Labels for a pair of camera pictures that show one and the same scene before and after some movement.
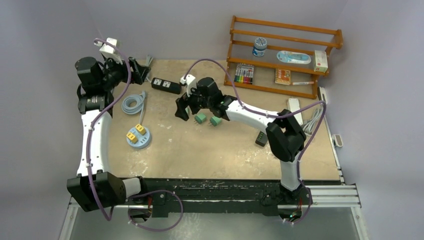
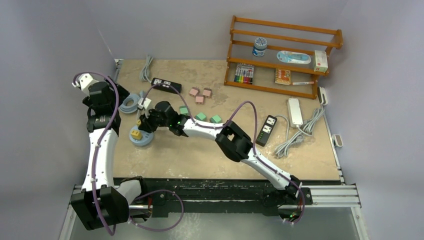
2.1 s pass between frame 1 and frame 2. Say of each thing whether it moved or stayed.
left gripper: moved
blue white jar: stayed
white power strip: stayed
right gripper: moved
